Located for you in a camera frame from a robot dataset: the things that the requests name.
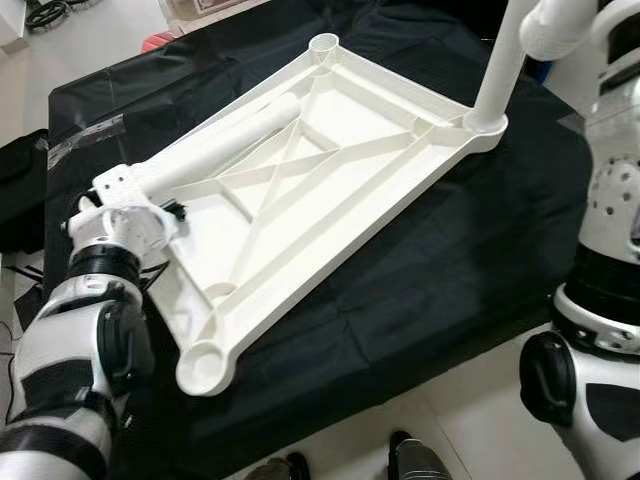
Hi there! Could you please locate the clear tape strip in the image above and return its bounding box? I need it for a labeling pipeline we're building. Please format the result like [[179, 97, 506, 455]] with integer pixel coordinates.
[[48, 113, 129, 169]]

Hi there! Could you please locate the white plastic table top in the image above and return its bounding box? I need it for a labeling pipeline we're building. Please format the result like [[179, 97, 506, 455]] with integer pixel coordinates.
[[88, 33, 511, 398]]

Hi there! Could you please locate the red floor object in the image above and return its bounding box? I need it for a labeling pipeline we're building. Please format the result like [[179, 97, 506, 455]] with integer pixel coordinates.
[[140, 32, 176, 51]]

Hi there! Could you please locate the grey tape patch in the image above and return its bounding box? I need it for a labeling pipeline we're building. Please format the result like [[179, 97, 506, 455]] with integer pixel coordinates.
[[555, 108, 593, 136]]

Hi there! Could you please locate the clear storage box orange lid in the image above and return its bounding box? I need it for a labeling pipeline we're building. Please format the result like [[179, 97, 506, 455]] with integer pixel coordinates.
[[158, 0, 256, 23]]

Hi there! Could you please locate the robot left leg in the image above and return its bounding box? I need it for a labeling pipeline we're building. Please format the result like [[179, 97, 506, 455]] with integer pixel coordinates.
[[243, 452, 311, 480]]

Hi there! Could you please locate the robot leg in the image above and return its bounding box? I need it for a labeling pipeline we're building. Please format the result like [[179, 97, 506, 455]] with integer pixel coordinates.
[[243, 452, 311, 480], [388, 430, 451, 480]]

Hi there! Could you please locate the black table cloth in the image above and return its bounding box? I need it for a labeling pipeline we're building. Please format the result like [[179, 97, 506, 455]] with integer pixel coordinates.
[[45, 0, 640, 480]]

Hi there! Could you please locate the robot right leg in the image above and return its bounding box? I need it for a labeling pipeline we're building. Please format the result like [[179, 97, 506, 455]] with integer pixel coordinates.
[[388, 430, 451, 480]]

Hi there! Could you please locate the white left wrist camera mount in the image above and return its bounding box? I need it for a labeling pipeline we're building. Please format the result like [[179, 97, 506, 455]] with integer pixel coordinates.
[[92, 163, 181, 216]]

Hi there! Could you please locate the black round floor ring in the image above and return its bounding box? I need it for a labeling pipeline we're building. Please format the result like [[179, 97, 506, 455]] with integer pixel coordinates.
[[25, 0, 69, 31]]

